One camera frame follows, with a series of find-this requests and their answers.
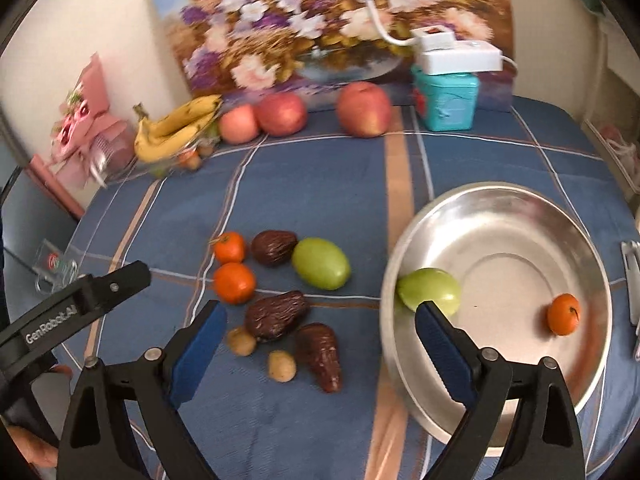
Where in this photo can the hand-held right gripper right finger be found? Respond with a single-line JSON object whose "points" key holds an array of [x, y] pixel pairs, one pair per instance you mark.
{"points": [[445, 355]]}

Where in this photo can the green jujube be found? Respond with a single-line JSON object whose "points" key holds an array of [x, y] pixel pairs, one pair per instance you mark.
{"points": [[432, 287], [321, 263]]}

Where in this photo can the person's left hand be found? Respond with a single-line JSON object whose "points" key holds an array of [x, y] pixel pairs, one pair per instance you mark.
{"points": [[35, 452]]}

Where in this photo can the clear glass item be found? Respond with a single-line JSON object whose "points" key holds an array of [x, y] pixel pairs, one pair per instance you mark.
{"points": [[52, 262]]}

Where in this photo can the red apple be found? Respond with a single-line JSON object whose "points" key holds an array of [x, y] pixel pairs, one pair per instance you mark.
{"points": [[363, 109], [281, 114]]}

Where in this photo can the small tan longan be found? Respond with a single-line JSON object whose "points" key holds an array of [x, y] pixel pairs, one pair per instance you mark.
{"points": [[281, 366], [242, 341]]}

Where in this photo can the orange tangerine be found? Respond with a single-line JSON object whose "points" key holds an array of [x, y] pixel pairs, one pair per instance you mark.
{"points": [[230, 247], [563, 314], [234, 283]]}

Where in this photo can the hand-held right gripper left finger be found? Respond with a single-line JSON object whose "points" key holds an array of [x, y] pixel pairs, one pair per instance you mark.
{"points": [[200, 355]]}

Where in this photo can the white gooseneck lamp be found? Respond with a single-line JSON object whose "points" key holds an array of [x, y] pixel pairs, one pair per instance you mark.
{"points": [[457, 57]]}

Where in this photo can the flower painting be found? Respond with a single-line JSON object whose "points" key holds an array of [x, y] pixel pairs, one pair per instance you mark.
{"points": [[260, 35]]}

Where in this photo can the clear glass fruit bowl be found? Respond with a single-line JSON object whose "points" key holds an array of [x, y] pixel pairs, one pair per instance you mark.
{"points": [[127, 170]]}

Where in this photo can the brown wrinkled date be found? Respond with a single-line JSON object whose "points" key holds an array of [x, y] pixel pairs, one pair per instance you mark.
{"points": [[275, 315], [320, 355], [273, 247]]}

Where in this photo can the pink apple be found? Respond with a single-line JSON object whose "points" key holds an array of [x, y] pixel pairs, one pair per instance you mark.
{"points": [[238, 124]]}

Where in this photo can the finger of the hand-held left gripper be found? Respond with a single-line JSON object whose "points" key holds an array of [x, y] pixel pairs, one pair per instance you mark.
{"points": [[122, 282]]}

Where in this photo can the blue plaid tablecloth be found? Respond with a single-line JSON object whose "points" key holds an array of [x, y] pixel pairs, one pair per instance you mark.
{"points": [[310, 180]]}

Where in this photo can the small red fruit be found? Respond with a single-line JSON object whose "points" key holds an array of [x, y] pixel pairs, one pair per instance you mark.
{"points": [[188, 159]]}

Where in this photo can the teal box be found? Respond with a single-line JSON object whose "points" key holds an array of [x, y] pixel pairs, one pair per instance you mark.
{"points": [[445, 102]]}

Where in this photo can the yellow banana bunch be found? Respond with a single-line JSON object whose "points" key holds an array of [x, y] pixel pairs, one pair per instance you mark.
{"points": [[170, 130]]}

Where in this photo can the stainless steel bowl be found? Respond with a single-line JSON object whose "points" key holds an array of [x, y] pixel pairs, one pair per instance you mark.
{"points": [[515, 260]]}

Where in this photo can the small brown fruit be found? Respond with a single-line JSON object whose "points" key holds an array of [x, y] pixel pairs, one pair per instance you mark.
{"points": [[205, 150]]}

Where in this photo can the pink flower bouquet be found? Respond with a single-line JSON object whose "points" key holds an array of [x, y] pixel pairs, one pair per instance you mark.
{"points": [[82, 125]]}

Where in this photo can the small green fruit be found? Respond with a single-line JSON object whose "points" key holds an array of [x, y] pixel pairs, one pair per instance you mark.
{"points": [[213, 131]]}

